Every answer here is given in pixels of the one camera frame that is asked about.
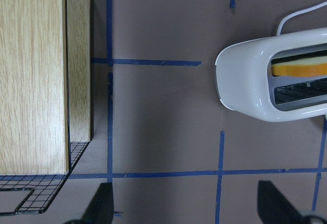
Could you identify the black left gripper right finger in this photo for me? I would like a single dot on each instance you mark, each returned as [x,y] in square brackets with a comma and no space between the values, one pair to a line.
[273,207]

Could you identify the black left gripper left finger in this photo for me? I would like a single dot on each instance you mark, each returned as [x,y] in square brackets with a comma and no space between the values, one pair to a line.
[101,206]

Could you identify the white two-slot toaster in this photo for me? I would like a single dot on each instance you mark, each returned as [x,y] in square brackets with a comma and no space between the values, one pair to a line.
[245,82]

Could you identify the orange toast slice in toaster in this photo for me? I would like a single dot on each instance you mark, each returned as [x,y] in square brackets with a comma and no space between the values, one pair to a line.
[306,67]

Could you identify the large wooden board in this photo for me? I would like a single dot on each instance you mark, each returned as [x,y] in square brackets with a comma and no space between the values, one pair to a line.
[34,119]

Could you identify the small wooden board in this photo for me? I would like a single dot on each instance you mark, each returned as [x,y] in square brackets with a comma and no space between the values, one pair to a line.
[79,89]

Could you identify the black wire basket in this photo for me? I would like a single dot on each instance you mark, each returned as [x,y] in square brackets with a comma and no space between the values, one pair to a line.
[40,190]

